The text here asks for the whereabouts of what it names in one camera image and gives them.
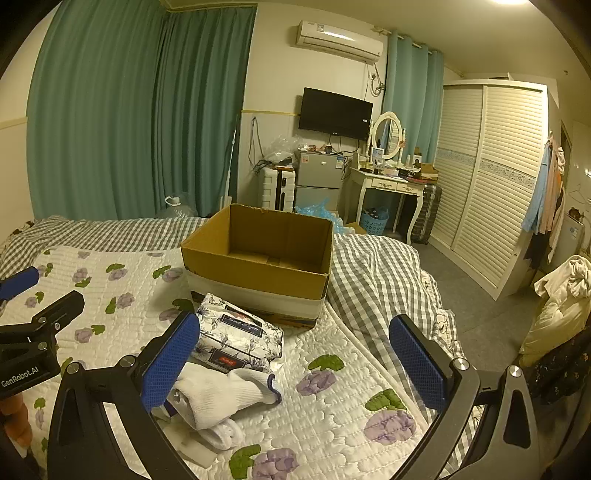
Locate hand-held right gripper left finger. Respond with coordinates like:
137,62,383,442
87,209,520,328
47,311,202,480

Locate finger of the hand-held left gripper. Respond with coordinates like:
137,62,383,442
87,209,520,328
0,266,40,304
18,291,86,352

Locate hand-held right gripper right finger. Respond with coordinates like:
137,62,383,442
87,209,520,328
389,314,541,480

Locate cream cloth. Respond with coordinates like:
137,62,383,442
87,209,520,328
166,364,283,430

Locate floral packaged bedding pack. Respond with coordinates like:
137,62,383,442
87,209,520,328
191,292,285,373

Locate white sock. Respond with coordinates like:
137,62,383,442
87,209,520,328
198,416,243,451

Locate cardboard box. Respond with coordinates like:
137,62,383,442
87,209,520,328
180,203,334,329

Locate person's left hand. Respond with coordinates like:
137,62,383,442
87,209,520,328
0,394,34,442

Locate white flat cloth piece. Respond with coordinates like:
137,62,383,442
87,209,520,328
181,438,219,468

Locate grey checked duvet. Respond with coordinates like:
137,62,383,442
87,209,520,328
0,215,465,462

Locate white floral quilt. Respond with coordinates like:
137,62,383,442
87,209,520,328
0,244,462,480

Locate dark floral cloth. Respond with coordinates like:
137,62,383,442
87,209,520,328
525,340,591,408

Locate clear water jug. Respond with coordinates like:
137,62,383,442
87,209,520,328
157,196,198,219

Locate blue plastic basket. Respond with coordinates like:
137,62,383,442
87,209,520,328
359,206,391,234

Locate grey suitcase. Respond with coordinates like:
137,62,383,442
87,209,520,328
411,183,443,245

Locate white cloth pile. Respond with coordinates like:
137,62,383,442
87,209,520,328
519,255,591,357

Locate green curtain panel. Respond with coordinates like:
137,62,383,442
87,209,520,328
25,0,168,220
154,6,257,219

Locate white dressing table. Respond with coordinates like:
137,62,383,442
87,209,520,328
348,165,428,244

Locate blue plastic bags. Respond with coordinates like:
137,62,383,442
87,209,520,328
294,198,345,237

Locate white louvred wardrobe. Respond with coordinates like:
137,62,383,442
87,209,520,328
431,79,551,302

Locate white appliance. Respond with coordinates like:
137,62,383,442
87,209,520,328
560,216,588,260

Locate white ribbed suitcase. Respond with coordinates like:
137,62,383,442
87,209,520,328
262,167,297,213

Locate hanging clothes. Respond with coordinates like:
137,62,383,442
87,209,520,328
521,133,570,274

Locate small grey fridge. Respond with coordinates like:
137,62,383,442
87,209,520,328
294,151,345,214

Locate white oval vanity mirror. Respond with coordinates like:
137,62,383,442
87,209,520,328
372,112,403,162

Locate clear plastic bag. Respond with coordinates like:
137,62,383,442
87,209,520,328
268,135,299,163

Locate light blue curtain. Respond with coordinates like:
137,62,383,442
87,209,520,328
383,30,445,165

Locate white air conditioner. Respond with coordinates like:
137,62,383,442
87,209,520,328
295,19,385,64

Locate black wall cables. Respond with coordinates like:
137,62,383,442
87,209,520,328
248,115,270,175

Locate black wall television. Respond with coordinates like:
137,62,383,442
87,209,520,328
298,87,374,141

